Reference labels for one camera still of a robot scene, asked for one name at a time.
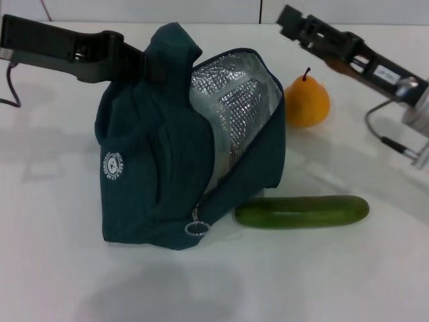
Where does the dark teal insulated lunch bag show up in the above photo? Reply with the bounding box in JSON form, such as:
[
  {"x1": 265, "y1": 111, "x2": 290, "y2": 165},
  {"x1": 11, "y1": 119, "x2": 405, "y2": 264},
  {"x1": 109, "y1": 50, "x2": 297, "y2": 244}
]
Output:
[{"x1": 95, "y1": 22, "x2": 288, "y2": 252}]

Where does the orange pear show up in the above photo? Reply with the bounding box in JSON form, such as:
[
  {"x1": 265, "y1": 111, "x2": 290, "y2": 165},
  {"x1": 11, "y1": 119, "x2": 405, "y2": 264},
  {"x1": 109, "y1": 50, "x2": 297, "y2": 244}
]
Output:
[{"x1": 284, "y1": 66, "x2": 331, "y2": 128}]

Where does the green cucumber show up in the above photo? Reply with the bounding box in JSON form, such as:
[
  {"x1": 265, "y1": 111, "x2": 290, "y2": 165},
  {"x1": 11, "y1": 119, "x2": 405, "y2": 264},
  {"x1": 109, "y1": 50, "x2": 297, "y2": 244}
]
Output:
[{"x1": 234, "y1": 195, "x2": 370, "y2": 229}]

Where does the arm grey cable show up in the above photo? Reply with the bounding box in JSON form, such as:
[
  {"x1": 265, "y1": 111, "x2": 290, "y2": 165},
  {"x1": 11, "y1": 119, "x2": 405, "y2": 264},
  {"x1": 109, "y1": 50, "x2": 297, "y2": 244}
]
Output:
[
  {"x1": 0, "y1": 60, "x2": 23, "y2": 108},
  {"x1": 365, "y1": 99, "x2": 420, "y2": 158}
]

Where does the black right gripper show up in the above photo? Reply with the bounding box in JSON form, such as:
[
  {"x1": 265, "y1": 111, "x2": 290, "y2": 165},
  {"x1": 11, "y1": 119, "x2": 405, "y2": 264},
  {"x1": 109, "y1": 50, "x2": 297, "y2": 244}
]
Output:
[{"x1": 276, "y1": 5, "x2": 423, "y2": 100}]

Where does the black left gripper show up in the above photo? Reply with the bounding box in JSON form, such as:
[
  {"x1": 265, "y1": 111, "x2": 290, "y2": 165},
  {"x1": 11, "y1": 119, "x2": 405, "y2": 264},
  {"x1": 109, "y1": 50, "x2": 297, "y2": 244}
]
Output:
[{"x1": 0, "y1": 15, "x2": 127, "y2": 85}]

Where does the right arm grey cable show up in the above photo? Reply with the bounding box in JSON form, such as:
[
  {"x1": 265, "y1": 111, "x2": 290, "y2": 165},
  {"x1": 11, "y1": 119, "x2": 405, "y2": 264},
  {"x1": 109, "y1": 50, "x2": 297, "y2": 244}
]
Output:
[{"x1": 365, "y1": 99, "x2": 420, "y2": 158}]

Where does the left arm grey cable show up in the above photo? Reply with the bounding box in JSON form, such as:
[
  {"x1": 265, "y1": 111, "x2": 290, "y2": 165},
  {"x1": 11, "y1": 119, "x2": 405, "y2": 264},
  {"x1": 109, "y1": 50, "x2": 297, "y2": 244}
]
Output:
[{"x1": 0, "y1": 60, "x2": 23, "y2": 108}]

